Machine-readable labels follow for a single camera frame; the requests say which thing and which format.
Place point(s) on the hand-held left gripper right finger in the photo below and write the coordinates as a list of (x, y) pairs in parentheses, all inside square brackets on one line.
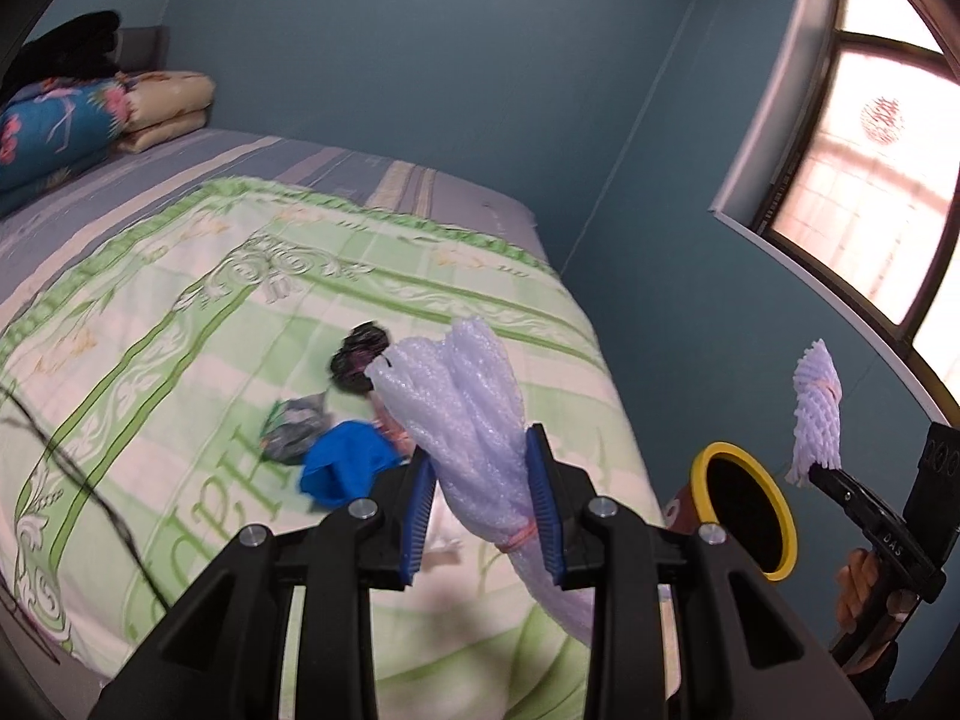
[(544, 510)]

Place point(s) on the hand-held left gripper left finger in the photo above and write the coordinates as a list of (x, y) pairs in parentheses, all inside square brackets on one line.
[(418, 525)]

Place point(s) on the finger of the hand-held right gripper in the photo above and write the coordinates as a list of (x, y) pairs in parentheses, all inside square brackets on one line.
[(846, 499)]

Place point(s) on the white foam fruit net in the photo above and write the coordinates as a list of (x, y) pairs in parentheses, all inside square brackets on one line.
[(817, 412)]

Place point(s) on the yellow rimmed waste bin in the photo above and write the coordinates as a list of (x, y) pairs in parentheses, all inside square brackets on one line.
[(750, 510)]

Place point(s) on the white foam sheet bundle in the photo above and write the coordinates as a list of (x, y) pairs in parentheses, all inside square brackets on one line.
[(465, 420)]

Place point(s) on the green and silver snack wrapper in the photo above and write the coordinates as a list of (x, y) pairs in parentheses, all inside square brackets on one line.
[(296, 431)]

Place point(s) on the person's right forearm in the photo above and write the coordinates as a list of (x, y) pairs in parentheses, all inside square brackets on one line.
[(911, 679)]

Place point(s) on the person's right hand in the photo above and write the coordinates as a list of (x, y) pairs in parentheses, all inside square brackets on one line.
[(853, 589)]

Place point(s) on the blue plastic bag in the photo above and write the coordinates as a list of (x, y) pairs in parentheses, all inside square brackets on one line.
[(345, 465)]

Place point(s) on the black plastic bag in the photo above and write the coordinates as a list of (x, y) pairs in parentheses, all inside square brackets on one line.
[(356, 360)]

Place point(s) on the green printed blanket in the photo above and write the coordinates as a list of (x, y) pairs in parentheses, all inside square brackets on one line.
[(225, 360)]

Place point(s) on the brown framed window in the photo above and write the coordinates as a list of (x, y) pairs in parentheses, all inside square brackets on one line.
[(870, 165)]

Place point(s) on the red paper window decoration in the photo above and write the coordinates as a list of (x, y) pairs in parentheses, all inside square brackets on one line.
[(881, 118)]

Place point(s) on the striped purple bed sheet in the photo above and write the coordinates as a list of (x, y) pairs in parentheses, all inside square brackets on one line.
[(247, 157)]

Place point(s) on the beige folded quilt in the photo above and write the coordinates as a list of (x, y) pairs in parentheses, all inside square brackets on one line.
[(165, 101)]

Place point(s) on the blue floral folded quilt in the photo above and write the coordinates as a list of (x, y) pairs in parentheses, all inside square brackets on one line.
[(56, 131)]

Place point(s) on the grey padded headboard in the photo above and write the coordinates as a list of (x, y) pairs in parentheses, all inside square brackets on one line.
[(142, 49)]

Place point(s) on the black clothing pile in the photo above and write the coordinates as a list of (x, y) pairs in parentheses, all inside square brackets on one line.
[(71, 49)]

